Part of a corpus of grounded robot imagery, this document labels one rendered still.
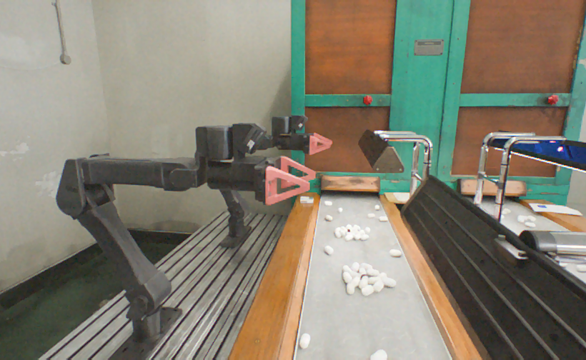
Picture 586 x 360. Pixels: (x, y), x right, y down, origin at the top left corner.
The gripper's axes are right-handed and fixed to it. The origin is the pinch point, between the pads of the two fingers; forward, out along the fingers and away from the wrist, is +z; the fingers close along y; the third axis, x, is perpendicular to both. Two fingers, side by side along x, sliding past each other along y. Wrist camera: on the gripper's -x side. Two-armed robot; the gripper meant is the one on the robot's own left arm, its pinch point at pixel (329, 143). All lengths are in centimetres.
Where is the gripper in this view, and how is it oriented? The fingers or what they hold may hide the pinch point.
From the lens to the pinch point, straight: 119.0
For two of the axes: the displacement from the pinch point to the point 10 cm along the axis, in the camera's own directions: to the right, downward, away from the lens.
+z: 9.9, 0.5, -1.6
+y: 1.6, -2.2, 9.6
